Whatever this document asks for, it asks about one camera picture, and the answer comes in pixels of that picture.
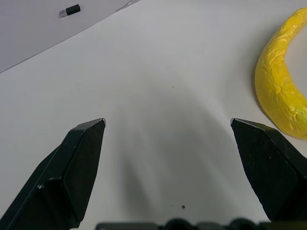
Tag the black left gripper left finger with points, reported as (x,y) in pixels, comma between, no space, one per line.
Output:
(62,177)

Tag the black USB dongle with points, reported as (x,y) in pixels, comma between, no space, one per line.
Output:
(69,11)

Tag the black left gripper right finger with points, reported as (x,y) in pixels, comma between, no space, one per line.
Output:
(271,172)

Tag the yellow banana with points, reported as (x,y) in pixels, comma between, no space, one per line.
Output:
(275,76)

